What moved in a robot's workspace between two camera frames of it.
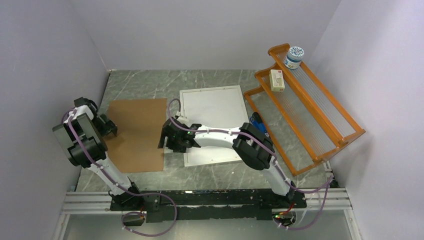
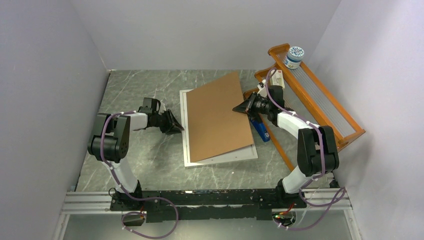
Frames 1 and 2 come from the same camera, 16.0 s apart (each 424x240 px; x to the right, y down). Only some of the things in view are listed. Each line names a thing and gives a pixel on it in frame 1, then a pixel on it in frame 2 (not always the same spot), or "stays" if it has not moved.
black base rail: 211,204 stays
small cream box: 276,80 stays
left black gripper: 108,126 → 169,129
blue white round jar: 294,57 stays
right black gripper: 179,148 → 246,106
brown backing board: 139,124 → 214,127
